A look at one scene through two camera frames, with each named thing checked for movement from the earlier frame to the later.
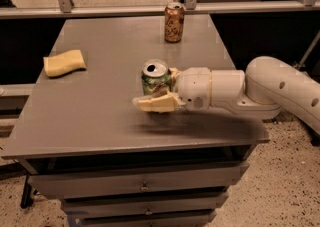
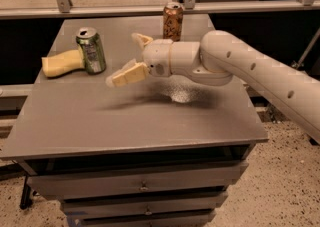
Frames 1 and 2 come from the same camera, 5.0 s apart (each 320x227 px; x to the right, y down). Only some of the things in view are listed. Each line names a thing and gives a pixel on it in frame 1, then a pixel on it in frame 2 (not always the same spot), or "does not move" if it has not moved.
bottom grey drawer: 182,220 does not move
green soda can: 156,74 → 94,55
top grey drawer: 142,180 does not move
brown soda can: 174,19 does not move
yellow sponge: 64,63 does not move
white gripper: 194,85 → 157,56
